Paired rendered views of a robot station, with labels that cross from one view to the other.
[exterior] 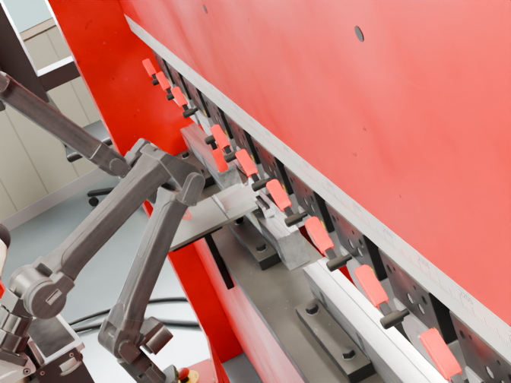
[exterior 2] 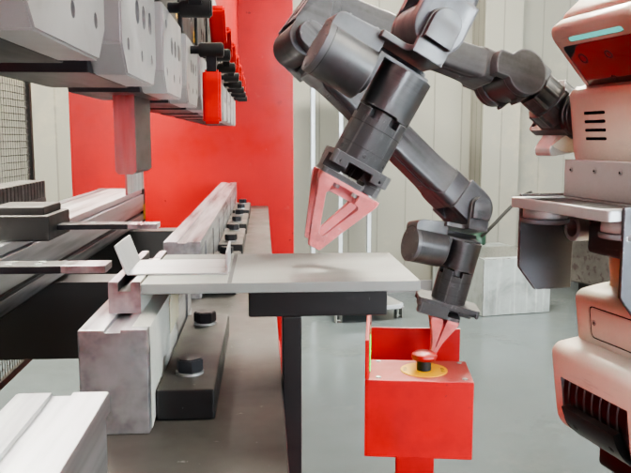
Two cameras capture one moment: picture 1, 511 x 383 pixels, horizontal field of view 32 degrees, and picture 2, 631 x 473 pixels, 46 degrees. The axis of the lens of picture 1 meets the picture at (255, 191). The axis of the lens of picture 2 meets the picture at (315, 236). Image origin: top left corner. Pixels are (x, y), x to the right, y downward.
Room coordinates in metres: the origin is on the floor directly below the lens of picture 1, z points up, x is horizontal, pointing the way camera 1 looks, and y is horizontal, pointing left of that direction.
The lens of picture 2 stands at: (2.93, 0.26, 1.13)
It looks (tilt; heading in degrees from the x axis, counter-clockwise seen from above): 7 degrees down; 185
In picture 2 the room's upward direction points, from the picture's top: straight up
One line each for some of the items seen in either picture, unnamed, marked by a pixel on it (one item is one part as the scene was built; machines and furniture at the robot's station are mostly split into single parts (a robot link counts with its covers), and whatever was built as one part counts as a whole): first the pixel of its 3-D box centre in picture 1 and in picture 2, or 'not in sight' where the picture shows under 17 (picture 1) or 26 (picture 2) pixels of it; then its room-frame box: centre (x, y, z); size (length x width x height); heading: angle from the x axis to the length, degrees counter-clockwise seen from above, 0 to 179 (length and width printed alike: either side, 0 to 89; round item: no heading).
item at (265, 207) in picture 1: (257, 198); (141, 278); (2.15, 0.00, 0.98); 0.20 x 0.03 x 0.03; 9
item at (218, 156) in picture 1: (219, 152); (207, 83); (2.01, 0.05, 1.20); 0.04 x 0.02 x 0.10; 99
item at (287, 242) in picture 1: (269, 222); (147, 327); (2.12, 0.00, 0.92); 0.39 x 0.06 x 0.10; 9
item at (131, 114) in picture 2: not in sight; (133, 144); (2.17, 0.01, 1.13); 0.10 x 0.02 x 0.10; 9
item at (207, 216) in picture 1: (203, 216); (280, 270); (2.15, 0.15, 1.00); 0.26 x 0.18 x 0.01; 99
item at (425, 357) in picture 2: (182, 377); (423, 362); (1.79, 0.33, 0.79); 0.04 x 0.04 x 0.04
